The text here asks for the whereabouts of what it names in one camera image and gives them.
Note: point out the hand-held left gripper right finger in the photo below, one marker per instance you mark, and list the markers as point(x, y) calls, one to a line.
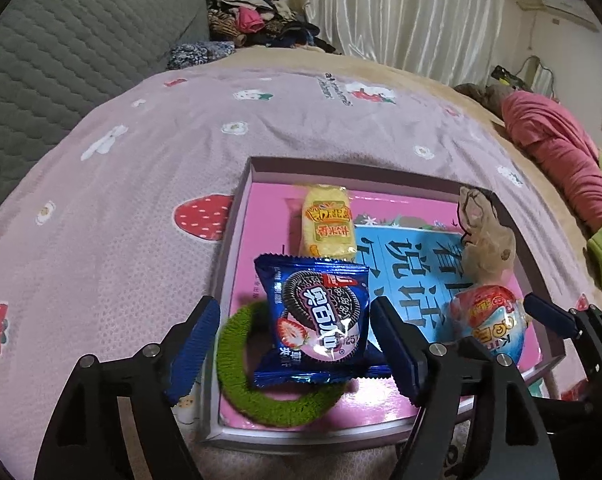
point(396, 350)

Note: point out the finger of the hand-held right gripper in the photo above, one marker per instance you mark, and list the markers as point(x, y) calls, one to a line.
point(551, 316)

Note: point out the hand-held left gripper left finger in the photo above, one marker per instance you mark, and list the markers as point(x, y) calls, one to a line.
point(196, 350)

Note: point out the red white egg toy packet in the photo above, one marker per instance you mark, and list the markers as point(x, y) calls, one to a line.
point(486, 320)

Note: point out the blue cookie packet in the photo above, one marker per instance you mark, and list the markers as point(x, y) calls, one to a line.
point(321, 310)

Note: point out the grey tray with pink bottom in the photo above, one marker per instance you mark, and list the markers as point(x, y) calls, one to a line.
point(266, 220)

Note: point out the beige plush toy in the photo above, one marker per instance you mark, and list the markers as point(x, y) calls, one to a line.
point(483, 240)

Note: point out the yellow snack packet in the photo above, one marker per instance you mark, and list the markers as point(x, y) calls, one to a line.
point(328, 225)

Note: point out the purple printed blanket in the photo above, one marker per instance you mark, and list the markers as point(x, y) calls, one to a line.
point(131, 210)

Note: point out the pink blanket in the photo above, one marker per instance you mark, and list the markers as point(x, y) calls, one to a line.
point(556, 160)

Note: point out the brown cloth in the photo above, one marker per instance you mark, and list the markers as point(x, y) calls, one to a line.
point(476, 95)

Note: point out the white metal rack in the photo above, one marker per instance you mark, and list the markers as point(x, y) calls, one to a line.
point(537, 77)

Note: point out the blue patterned cloth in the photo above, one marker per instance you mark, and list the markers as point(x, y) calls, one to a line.
point(201, 54)

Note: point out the white air conditioner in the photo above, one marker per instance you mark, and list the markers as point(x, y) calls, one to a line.
point(568, 6)

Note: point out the grey quilted cushion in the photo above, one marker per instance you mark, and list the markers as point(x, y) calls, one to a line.
point(56, 60)

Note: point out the pile of clothes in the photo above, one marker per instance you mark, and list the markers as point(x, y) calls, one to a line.
point(261, 20)

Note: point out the white curtain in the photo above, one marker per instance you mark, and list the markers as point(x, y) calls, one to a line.
point(406, 10)

